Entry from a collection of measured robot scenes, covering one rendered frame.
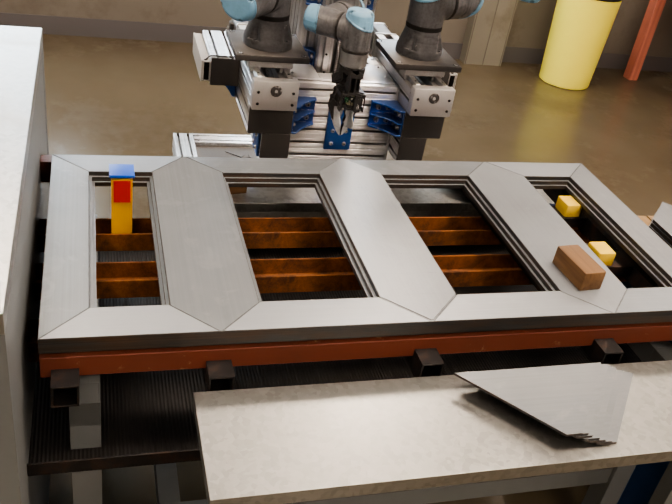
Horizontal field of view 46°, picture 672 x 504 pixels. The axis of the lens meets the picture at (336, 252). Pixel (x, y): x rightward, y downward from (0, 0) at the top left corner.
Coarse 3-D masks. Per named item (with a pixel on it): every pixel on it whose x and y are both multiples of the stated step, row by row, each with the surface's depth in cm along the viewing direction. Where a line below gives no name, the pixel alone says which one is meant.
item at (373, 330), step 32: (320, 192) 212; (480, 192) 222; (576, 192) 234; (608, 224) 220; (160, 256) 175; (352, 256) 187; (640, 256) 207; (160, 288) 167; (256, 288) 170; (544, 288) 189; (480, 320) 171; (512, 320) 173; (544, 320) 176; (576, 320) 178; (608, 320) 181; (640, 320) 184; (64, 352) 148
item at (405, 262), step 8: (360, 256) 184; (368, 256) 185; (376, 256) 185; (384, 256) 186; (392, 256) 186; (400, 256) 187; (408, 256) 187; (416, 256) 188; (424, 256) 188; (432, 256) 189; (368, 264) 182; (376, 264) 182; (384, 264) 183; (392, 264) 183; (400, 264) 184; (408, 264) 184; (416, 264) 185; (424, 264) 185; (432, 264) 186; (368, 272) 179; (376, 272) 180; (384, 272) 180; (392, 272) 181; (400, 272) 181; (408, 272) 182; (416, 272) 182; (424, 272) 183
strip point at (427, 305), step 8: (384, 296) 172; (392, 296) 173; (400, 296) 173; (408, 296) 174; (416, 296) 174; (424, 296) 174; (432, 296) 175; (440, 296) 175; (448, 296) 176; (400, 304) 171; (408, 304) 171; (416, 304) 171; (424, 304) 172; (432, 304) 172; (440, 304) 173; (416, 312) 169; (424, 312) 169; (432, 312) 170
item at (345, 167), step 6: (336, 162) 223; (342, 162) 224; (324, 168) 219; (330, 168) 220; (336, 168) 220; (342, 168) 221; (348, 168) 221; (354, 168) 222; (360, 168) 222; (366, 168) 223
